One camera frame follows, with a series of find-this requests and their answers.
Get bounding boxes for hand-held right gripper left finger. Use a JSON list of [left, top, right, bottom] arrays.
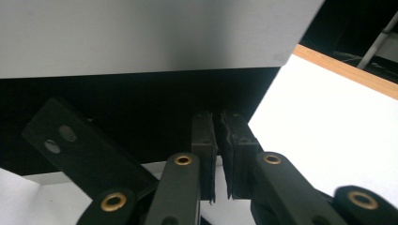
[[191, 110, 219, 204]]

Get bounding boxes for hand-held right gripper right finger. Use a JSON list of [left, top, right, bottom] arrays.
[[218, 108, 265, 201]]

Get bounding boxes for black glossy board with bracket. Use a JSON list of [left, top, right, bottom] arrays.
[[0, 0, 326, 202]]

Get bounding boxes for white metal stand pole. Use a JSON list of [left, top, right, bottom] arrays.
[[356, 11, 398, 70]]

